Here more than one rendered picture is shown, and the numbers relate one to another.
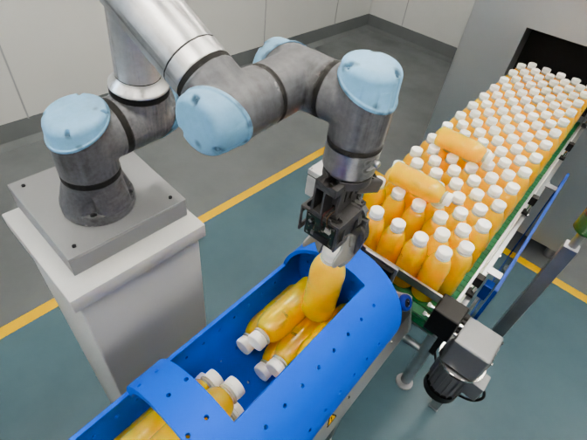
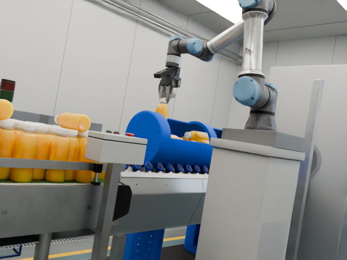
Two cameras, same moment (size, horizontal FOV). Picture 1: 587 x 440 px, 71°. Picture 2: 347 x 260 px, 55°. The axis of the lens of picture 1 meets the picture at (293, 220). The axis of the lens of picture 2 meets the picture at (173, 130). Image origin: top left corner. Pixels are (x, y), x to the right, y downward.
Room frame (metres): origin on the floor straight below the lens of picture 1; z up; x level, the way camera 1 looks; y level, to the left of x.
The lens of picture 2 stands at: (2.24, 0.24, 1.13)
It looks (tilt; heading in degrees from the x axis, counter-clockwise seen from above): 1 degrees up; 188
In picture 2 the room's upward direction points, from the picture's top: 9 degrees clockwise
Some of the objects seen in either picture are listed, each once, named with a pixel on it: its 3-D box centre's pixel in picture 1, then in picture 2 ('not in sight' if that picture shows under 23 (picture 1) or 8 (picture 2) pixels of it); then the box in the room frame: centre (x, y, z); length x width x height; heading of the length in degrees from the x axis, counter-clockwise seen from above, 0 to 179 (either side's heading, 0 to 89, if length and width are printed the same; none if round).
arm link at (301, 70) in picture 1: (291, 80); (191, 47); (0.51, 0.03, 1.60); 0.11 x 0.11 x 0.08; 57
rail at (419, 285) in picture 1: (387, 264); not in sight; (0.77, -0.28, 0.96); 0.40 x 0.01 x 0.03; 55
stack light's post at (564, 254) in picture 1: (485, 346); not in sight; (0.81, -0.75, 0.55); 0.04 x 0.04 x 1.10; 55
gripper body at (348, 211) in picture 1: (337, 202); (171, 76); (0.46, -0.06, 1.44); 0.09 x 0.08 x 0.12; 145
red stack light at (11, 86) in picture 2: not in sight; (7, 86); (0.81, -0.75, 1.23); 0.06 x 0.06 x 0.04
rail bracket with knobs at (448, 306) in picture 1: (444, 318); not in sight; (0.63, -0.43, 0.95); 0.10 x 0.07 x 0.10; 55
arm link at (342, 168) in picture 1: (353, 156); (172, 61); (0.47, -0.07, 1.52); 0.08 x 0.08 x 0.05
